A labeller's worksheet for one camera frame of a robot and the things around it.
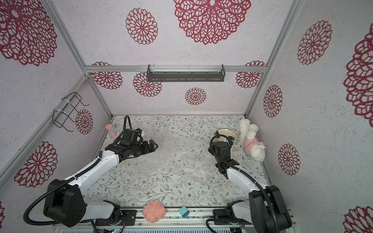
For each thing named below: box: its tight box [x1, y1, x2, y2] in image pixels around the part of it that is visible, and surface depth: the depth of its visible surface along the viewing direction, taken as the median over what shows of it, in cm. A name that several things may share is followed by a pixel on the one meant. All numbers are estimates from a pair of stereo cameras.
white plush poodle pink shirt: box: [238, 118, 267, 163], surface depth 93 cm
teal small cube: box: [178, 205, 190, 218], surface depth 76 cm
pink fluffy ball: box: [142, 199, 167, 223], surface depth 73 cm
